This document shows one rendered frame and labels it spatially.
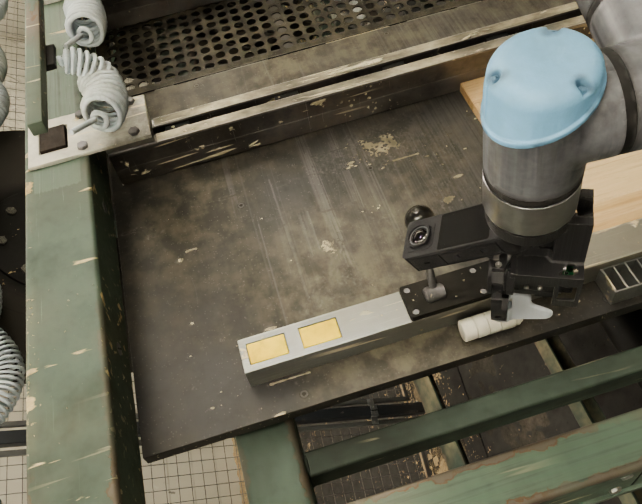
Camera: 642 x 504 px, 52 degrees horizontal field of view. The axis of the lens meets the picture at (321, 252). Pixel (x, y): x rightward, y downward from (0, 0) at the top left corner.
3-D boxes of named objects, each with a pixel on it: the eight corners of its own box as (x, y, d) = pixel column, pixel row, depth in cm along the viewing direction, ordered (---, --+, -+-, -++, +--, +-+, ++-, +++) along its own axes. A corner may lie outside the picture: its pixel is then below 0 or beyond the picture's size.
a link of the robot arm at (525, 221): (478, 206, 50) (486, 125, 54) (478, 239, 54) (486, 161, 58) (583, 211, 48) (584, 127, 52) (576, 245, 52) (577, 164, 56)
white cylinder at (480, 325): (465, 346, 86) (522, 328, 86) (466, 335, 83) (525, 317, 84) (456, 327, 87) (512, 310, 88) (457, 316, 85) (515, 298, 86)
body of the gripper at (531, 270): (576, 314, 61) (594, 244, 51) (481, 305, 64) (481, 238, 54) (576, 244, 65) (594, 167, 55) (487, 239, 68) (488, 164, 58)
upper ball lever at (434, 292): (454, 303, 84) (437, 206, 79) (426, 311, 84) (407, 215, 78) (444, 290, 87) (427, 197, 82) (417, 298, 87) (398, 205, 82)
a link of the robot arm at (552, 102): (642, 83, 39) (500, 118, 40) (612, 193, 49) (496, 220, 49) (593, 2, 44) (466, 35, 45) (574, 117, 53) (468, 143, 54)
